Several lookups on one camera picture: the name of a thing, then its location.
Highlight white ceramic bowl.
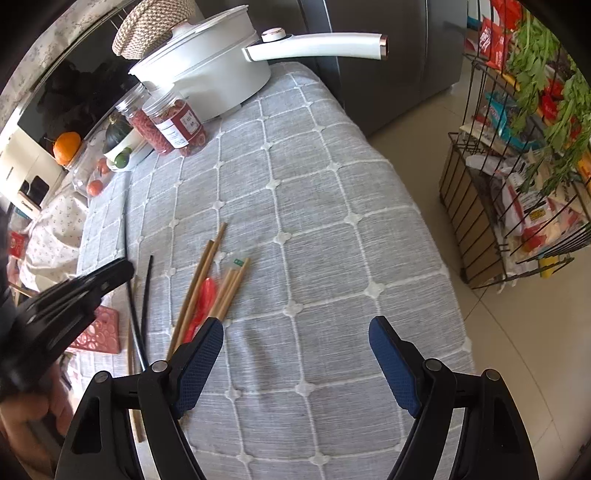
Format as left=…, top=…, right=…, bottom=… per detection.
left=102, top=129, right=149, bottom=172

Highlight person's left hand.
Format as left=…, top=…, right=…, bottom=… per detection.
left=0, top=362, right=75, bottom=472

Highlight black chopstick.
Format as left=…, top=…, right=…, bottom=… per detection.
left=139, top=255, right=154, bottom=354
left=124, top=196, right=148, bottom=372

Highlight jar with red label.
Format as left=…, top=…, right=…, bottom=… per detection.
left=7, top=205, right=33, bottom=259

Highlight woven rope basket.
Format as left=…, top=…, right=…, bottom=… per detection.
left=112, top=0, right=197, bottom=61

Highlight wooden chopsticks pair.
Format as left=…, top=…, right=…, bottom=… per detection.
left=215, top=257, right=253, bottom=321

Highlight pink plastic basket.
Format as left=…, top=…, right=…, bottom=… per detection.
left=69, top=305, right=122, bottom=355

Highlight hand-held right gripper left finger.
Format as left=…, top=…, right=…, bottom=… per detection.
left=54, top=316, right=225, bottom=480

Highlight black wire rack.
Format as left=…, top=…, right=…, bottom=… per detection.
left=438, top=0, right=591, bottom=289

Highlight white electric pot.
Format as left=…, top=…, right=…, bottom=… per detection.
left=128, top=13, right=390, bottom=121

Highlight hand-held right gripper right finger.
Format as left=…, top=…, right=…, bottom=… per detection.
left=368, top=316, right=540, bottom=480

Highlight glass jar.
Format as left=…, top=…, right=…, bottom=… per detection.
left=69, top=138, right=116, bottom=199

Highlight grey refrigerator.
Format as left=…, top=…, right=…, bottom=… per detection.
left=194, top=0, right=469, bottom=139

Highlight red snack packets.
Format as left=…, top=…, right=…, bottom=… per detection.
left=478, top=0, right=522, bottom=70

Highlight black microwave oven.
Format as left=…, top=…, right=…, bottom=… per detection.
left=16, top=0, right=153, bottom=153

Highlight white air fryer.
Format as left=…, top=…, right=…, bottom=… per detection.
left=0, top=127, right=63, bottom=217

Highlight large orange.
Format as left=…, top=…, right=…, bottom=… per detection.
left=53, top=131, right=83, bottom=166

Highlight clear jar of dried red fruit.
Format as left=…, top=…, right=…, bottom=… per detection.
left=141, top=90, right=208, bottom=158

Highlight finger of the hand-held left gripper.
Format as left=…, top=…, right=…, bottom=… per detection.
left=13, top=294, right=102, bottom=344
left=28, top=258, right=136, bottom=311

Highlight white plastic bags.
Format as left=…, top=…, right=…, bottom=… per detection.
left=466, top=154, right=591, bottom=259

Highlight brown cardboard box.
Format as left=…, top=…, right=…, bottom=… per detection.
left=438, top=138, right=504, bottom=287

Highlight red plastic spoon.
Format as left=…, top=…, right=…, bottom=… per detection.
left=182, top=277, right=218, bottom=344

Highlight green leafy vegetables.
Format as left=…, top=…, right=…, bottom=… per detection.
left=508, top=18, right=591, bottom=195

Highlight floral cover cloth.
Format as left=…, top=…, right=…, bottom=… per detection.
left=0, top=0, right=125, bottom=125

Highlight dark green pumpkin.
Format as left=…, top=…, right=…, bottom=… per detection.
left=105, top=114, right=136, bottom=149

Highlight clear jar of goji berries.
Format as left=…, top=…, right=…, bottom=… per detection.
left=115, top=83, right=160, bottom=153

